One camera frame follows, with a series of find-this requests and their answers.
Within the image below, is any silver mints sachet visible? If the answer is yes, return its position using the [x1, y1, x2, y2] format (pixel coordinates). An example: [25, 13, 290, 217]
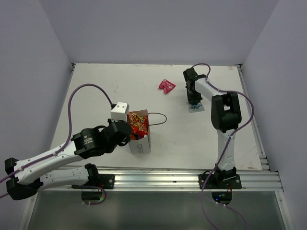
[189, 103, 204, 113]

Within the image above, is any red snack packet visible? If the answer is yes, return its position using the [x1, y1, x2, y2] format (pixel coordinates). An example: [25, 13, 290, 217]
[127, 112, 149, 140]

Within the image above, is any white paper coffee bag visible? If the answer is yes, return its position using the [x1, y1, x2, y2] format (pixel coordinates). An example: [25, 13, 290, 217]
[128, 110, 167, 154]

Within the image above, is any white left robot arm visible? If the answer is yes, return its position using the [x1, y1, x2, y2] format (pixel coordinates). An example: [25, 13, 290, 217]
[1, 120, 131, 200]

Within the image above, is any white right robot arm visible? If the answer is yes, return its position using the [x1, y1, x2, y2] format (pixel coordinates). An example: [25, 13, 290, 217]
[183, 67, 242, 189]

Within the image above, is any pink small snack packet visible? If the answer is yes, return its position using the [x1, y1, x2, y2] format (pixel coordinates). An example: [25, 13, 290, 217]
[158, 79, 176, 94]

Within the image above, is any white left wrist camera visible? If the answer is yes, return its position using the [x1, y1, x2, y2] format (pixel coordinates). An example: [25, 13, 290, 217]
[110, 102, 130, 122]

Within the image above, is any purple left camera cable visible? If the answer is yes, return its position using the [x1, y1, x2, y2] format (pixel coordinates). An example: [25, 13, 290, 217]
[0, 83, 115, 184]

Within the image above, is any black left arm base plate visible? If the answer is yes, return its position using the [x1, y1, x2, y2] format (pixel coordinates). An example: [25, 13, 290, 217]
[71, 173, 115, 189]

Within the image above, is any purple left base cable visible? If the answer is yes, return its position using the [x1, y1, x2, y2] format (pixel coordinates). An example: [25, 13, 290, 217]
[0, 185, 106, 206]

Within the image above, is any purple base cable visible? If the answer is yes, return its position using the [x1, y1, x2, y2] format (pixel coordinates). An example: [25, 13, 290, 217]
[200, 167, 250, 230]
[0, 185, 106, 206]

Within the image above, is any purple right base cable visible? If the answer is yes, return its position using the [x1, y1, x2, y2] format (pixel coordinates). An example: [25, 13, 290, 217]
[200, 167, 250, 230]

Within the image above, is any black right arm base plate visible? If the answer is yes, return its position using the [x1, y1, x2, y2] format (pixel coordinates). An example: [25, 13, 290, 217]
[198, 171, 242, 189]

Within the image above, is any aluminium rail frame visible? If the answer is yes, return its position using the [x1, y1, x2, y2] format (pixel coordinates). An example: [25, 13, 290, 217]
[30, 167, 283, 192]

